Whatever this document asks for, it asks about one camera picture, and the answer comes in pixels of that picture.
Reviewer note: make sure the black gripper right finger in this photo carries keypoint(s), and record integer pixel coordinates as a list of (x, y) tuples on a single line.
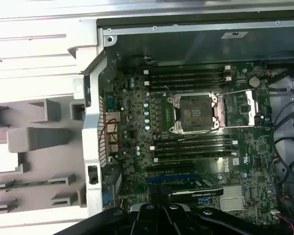
[(174, 222)]

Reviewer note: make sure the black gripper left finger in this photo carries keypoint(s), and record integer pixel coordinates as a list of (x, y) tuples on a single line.
[(147, 222)]

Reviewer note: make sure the round coin cell battery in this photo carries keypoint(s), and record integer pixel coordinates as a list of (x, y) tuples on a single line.
[(254, 82)]

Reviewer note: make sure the metal drive cage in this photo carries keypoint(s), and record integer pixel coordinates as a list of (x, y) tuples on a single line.
[(276, 98)]

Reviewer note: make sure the black RAM slot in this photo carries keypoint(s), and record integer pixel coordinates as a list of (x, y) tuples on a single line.
[(186, 69), (193, 147), (186, 74), (186, 84), (186, 79), (193, 159), (193, 153), (193, 141)]

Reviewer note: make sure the green RAM stick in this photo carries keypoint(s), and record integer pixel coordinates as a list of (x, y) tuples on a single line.
[(27, 184)]

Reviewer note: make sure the CPU socket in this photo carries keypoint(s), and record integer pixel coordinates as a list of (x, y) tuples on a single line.
[(196, 112)]

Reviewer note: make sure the black graphics card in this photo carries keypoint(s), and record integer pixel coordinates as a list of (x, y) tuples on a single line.
[(198, 194)]

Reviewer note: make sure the black expansion slot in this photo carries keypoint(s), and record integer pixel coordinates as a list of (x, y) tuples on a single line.
[(171, 168)]

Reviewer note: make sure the green motherboard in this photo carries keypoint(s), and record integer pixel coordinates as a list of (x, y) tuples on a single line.
[(137, 110)]

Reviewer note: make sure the black PC case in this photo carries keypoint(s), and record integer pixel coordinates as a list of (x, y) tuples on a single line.
[(186, 49)]

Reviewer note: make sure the silver CPU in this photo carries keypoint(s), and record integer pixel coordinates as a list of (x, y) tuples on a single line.
[(5, 156)]

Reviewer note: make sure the thin metal locking lever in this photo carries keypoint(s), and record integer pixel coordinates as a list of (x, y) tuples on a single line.
[(168, 90), (201, 136)]

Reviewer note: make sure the silver chipset heat sink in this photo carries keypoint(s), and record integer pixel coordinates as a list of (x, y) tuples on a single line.
[(231, 200)]

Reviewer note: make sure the grey parts rack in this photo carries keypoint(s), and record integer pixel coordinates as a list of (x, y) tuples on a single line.
[(39, 137)]

